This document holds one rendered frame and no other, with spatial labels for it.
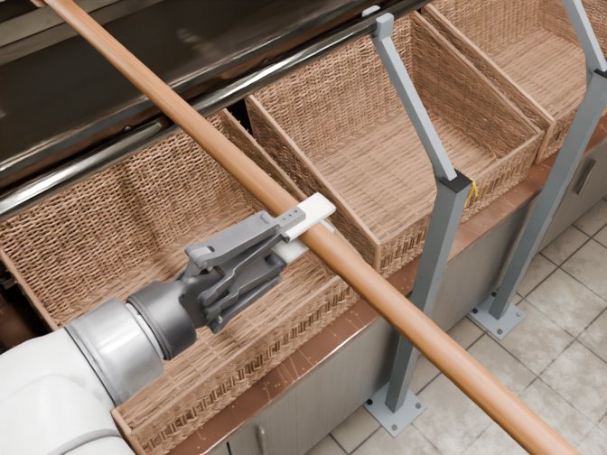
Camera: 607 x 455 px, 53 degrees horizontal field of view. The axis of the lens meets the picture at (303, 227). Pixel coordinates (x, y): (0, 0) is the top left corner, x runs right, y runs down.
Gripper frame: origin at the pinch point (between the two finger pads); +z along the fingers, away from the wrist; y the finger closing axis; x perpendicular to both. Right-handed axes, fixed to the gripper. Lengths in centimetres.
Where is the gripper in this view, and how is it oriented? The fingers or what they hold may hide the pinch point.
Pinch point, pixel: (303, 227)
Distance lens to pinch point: 67.3
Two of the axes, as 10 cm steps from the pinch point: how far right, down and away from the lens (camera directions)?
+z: 7.6, -5.0, 4.2
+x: 6.5, 5.8, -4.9
